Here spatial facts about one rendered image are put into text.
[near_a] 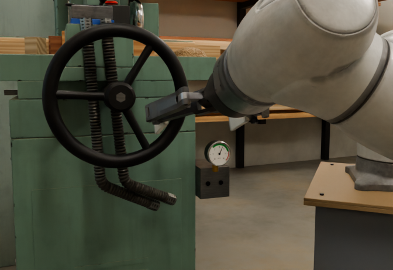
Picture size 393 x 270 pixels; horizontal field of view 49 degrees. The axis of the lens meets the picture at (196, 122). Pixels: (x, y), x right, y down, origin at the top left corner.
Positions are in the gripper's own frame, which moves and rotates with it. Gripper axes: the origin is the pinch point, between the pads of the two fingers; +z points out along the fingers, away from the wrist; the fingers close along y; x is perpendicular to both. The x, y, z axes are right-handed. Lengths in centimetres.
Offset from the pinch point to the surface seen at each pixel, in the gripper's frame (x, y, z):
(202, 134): -61, -102, 289
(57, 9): -50, 21, 55
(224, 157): 1.5, -16.8, 30.8
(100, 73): -16.6, 13.5, 20.5
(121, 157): 2.2, 10.5, 17.9
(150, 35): -20.4, 4.4, 9.2
